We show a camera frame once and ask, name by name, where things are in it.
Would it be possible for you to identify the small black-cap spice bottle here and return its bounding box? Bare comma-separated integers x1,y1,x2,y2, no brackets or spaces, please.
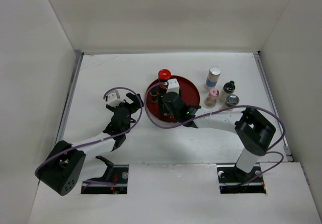
150,91,158,103

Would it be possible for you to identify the red-lid chili sauce jar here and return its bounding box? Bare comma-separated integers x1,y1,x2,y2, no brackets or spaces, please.
158,69,172,91

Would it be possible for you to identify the pink-lid spice jar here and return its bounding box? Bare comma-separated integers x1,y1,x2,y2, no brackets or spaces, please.
204,88,219,108

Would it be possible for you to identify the tall silver-lid blue-label jar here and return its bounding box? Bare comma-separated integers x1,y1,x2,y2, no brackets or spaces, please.
205,66,221,89

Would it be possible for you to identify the clear-dome-lid spice jar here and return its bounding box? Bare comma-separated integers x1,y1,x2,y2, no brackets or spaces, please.
221,94,239,111

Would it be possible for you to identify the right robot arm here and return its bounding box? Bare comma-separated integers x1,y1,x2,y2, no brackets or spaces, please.
162,92,276,182

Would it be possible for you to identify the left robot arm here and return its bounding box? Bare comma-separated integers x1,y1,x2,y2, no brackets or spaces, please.
35,92,144,196

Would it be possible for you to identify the red round tray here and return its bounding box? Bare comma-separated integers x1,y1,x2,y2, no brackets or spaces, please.
147,75,200,123

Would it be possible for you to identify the black round-top grinder bottle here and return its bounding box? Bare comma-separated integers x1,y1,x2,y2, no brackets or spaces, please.
219,81,235,102

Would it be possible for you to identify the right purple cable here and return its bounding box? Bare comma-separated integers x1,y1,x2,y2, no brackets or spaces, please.
145,82,287,182

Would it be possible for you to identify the purple cable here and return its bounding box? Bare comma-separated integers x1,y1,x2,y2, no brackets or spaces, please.
145,82,287,182
34,86,143,187

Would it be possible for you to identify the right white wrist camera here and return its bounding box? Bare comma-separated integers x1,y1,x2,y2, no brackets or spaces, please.
167,79,180,94

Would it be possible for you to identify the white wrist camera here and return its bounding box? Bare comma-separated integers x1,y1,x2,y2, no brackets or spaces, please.
167,79,180,94
105,90,124,107

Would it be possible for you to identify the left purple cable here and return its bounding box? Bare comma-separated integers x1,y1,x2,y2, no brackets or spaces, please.
34,86,143,187

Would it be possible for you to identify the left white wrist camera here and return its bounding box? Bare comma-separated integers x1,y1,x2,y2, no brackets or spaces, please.
105,90,124,107

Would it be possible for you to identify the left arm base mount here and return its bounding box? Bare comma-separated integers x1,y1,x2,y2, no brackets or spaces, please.
80,156,129,195

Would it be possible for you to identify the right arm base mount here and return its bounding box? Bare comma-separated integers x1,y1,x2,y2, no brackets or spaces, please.
217,165,266,194

